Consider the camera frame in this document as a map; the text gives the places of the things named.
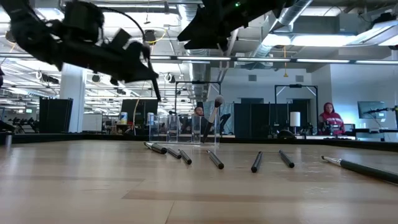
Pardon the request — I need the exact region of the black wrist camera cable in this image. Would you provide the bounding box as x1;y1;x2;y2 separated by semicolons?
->
98;6;149;44

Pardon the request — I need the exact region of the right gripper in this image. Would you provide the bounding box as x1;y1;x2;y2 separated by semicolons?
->
177;0;296;51

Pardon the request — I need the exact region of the black partition panel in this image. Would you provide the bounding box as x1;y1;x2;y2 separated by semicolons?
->
233;98;318;138

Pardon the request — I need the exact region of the clear acrylic brush organizer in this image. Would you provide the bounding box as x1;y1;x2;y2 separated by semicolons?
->
148;113;220;146

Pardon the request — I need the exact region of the black background rig frame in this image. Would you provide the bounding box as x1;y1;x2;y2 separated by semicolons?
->
274;83;319;138

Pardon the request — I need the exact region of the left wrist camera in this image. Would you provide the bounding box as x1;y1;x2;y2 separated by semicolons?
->
62;1;106;43

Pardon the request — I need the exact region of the black aluminium table frame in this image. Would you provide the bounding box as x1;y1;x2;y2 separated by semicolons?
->
0;132;398;153

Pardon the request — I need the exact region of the white cylinder lamp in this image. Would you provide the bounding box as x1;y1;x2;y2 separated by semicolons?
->
289;111;302;128

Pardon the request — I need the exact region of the medium makeup brush silver ferrule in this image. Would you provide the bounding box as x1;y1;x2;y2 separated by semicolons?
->
143;141;168;155

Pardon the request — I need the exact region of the black dome object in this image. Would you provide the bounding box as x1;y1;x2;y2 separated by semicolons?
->
277;129;297;139

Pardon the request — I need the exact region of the thin makeup brush silver ferrule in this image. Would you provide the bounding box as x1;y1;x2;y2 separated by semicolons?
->
206;149;225;170
178;149;193;166
166;147;182;160

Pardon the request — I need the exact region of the fluffy round makeup brush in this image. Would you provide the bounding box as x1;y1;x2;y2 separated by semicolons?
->
201;95;225;144

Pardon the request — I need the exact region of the black cabinet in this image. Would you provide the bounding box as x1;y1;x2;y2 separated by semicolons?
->
39;97;74;134

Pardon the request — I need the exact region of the wall monitor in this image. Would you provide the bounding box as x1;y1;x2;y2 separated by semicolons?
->
357;100;387;120

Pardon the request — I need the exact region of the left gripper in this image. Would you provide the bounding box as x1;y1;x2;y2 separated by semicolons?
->
57;27;160;83

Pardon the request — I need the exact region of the ceiling light strip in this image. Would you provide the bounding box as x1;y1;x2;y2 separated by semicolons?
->
149;55;398;65

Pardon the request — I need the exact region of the person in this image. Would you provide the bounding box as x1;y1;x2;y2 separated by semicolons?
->
317;101;346;136
193;105;206;125

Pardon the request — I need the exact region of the thin makeup brush gold ferrule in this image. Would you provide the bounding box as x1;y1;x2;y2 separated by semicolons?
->
250;151;264;174
278;149;295;169
320;155;398;185

